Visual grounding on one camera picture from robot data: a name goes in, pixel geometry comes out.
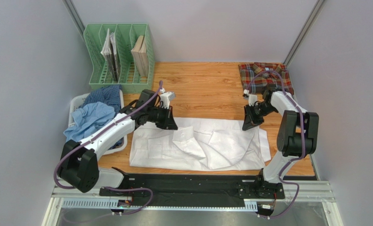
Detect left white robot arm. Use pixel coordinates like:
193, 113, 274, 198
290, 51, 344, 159
54, 89, 178, 193

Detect beige books in organizer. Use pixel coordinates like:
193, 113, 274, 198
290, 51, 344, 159
131, 35, 149, 78

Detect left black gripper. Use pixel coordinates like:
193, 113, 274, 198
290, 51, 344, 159
147, 105, 179, 130

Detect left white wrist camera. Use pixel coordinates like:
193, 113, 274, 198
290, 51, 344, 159
159, 89, 176, 109

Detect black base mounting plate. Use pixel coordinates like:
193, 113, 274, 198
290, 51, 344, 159
99, 167, 318, 209

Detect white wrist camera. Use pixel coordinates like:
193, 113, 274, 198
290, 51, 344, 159
159, 89, 176, 109
243, 89, 258, 106

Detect dark blue checked shirt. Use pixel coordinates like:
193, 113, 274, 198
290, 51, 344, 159
81, 84, 122, 113

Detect light blue crumpled shirt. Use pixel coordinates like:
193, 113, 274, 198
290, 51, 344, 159
63, 102, 116, 142

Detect folded red plaid shirt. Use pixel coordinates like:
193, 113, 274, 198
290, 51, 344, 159
238, 62, 294, 95

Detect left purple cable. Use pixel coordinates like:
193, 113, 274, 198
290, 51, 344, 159
53, 80, 164, 217

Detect white laundry basket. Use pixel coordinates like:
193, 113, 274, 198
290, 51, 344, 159
68, 93, 127, 155

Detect green plastic file organizer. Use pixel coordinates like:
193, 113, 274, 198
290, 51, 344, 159
83, 24, 156, 94

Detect white long sleeve shirt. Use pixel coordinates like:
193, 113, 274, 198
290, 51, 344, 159
129, 118, 271, 171

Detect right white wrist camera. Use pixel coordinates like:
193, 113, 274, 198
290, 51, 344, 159
243, 89, 258, 106

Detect aluminium frame rail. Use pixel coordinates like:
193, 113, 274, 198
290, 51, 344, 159
43, 174, 342, 226

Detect magazines in organizer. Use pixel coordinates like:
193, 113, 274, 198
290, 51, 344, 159
101, 28, 120, 83

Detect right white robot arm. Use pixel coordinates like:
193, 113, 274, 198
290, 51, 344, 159
242, 88, 319, 199

